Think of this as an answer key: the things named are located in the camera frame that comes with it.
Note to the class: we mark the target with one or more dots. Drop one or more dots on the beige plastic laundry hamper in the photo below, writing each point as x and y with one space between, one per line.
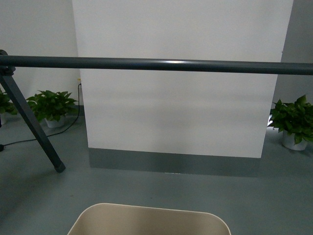
117 219

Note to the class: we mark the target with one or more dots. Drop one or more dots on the grey rack leg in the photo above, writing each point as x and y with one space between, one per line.
13 91

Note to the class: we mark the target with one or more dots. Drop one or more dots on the potted green plant left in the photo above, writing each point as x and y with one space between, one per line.
52 107

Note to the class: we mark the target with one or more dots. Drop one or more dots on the grey clothes hanger rail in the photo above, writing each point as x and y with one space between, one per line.
157 65

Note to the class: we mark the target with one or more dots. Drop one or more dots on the potted green plant right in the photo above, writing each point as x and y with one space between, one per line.
295 121

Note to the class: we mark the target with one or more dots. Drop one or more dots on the potted plant far left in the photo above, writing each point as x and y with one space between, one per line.
6 108

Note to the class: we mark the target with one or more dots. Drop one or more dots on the potted green plant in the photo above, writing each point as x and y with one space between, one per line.
295 121
52 107

